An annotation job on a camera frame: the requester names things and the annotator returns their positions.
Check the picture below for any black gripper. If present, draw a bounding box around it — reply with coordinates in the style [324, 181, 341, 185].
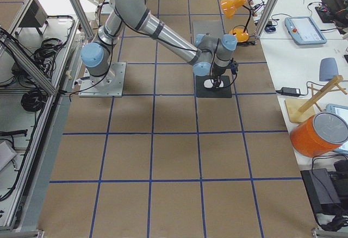
[212, 64, 226, 89]

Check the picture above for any white computer mouse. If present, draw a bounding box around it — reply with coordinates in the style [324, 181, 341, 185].
[203, 79, 224, 89]

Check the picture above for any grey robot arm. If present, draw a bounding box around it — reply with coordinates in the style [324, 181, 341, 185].
[81, 0, 237, 89]

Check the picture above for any black mousepad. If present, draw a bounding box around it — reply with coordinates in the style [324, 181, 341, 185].
[195, 76, 232, 98]

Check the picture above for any black power adapter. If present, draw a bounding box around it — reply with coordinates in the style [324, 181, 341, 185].
[280, 87, 301, 97]

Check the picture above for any orange desk lamp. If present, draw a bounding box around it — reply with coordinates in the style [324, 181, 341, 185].
[220, 0, 250, 43]

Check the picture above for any wooden stand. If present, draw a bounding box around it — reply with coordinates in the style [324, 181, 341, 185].
[285, 75, 347, 123]

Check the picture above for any blue teach pendant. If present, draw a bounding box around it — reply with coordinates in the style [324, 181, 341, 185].
[284, 16, 327, 45]

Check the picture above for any orange cylindrical container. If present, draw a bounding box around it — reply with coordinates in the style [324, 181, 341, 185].
[290, 112, 347, 157]

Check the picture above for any black electronics box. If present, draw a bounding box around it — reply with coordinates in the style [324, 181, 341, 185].
[301, 168, 342, 215]

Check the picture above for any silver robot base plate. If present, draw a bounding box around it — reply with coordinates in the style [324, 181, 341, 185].
[78, 62, 127, 97]

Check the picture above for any aluminium frame post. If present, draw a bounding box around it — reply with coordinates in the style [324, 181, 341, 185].
[255, 0, 278, 39]

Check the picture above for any aluminium frame rail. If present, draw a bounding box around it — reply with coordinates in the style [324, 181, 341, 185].
[69, 0, 94, 40]

